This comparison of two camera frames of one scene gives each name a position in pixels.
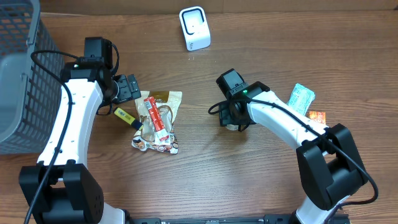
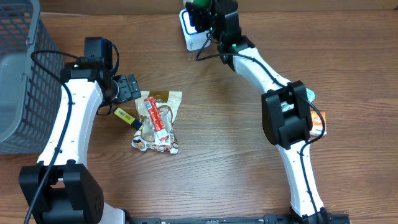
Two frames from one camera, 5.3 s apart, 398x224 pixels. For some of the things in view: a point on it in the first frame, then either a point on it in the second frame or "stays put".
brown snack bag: [157, 111] stays put
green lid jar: [232, 127] to [204, 3]
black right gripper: [228, 117] to [199, 15]
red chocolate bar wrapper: [162, 136] stays put
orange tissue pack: [318, 116] stays put
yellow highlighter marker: [128, 118] stays put
